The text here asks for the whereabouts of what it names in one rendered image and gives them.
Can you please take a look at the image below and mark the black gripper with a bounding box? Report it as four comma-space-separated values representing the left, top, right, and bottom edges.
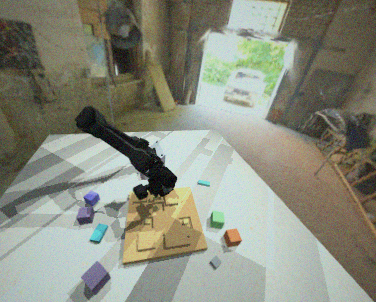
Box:
133, 177, 159, 200

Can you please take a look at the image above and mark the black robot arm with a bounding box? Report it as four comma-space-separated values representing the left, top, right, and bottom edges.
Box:
75, 106, 177, 197

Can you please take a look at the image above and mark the teal square block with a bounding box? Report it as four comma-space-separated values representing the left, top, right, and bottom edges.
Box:
89, 224, 108, 243

